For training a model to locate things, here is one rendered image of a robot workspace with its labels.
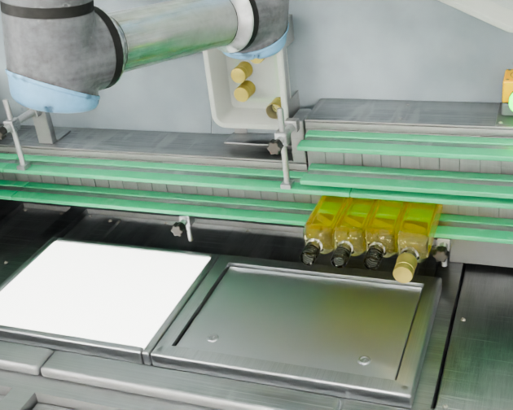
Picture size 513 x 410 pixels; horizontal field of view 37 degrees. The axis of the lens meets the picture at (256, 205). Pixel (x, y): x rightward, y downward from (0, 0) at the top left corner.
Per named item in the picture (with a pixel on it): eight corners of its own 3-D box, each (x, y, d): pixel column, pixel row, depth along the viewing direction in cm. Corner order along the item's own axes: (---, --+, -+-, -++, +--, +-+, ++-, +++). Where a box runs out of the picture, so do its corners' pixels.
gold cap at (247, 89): (239, 80, 166) (232, 86, 162) (254, 80, 164) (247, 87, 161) (241, 95, 167) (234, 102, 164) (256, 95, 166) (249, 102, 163)
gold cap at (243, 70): (236, 61, 164) (229, 67, 160) (252, 60, 162) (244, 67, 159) (238, 76, 165) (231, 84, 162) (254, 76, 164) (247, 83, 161)
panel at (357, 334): (55, 246, 180) (-38, 334, 153) (52, 235, 179) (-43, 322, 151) (442, 290, 149) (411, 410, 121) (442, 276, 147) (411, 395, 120)
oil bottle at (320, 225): (331, 202, 160) (301, 256, 142) (329, 179, 157) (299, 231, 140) (357, 204, 158) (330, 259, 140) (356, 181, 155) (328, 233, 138)
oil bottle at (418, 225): (414, 208, 154) (393, 265, 136) (414, 183, 151) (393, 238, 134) (442, 211, 152) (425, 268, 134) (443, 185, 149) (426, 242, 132)
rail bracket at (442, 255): (440, 243, 156) (429, 280, 145) (440, 215, 153) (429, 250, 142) (459, 246, 154) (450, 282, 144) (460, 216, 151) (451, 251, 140)
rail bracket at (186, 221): (196, 221, 175) (172, 252, 164) (192, 195, 172) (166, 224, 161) (212, 223, 174) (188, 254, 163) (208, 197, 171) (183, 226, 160)
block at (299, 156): (300, 148, 164) (290, 163, 158) (295, 107, 159) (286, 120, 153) (315, 149, 162) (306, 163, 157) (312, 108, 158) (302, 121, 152)
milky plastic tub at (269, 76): (227, 112, 172) (212, 128, 165) (214, 15, 162) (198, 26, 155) (300, 115, 166) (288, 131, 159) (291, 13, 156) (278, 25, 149)
